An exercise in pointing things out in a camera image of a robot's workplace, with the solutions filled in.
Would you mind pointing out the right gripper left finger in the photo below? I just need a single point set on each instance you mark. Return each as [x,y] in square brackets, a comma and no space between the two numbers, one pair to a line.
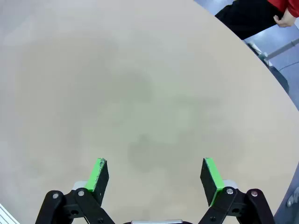
[98,179]

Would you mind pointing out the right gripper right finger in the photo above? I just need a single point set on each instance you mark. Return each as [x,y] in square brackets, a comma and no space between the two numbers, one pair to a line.
[210,179]

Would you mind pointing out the person's left forearm red sleeve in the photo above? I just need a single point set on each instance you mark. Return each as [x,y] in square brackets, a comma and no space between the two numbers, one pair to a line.
[294,9]

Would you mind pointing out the person's left hand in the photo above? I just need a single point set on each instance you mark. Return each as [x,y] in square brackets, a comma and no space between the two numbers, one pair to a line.
[285,21]

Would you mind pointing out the white ridged panel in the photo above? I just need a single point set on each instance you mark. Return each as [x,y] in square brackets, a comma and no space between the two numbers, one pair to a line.
[5,214]

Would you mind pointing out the grey metal base fitting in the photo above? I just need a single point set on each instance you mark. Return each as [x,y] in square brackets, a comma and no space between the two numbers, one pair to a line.
[262,56]

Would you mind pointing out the grey metal pole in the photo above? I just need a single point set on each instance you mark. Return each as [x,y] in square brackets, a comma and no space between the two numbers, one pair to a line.
[282,47]

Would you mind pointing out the person in red top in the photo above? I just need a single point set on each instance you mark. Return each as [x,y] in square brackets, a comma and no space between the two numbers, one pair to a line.
[247,18]

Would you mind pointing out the person in red jacket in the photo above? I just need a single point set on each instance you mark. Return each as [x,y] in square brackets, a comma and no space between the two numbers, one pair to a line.
[278,3]

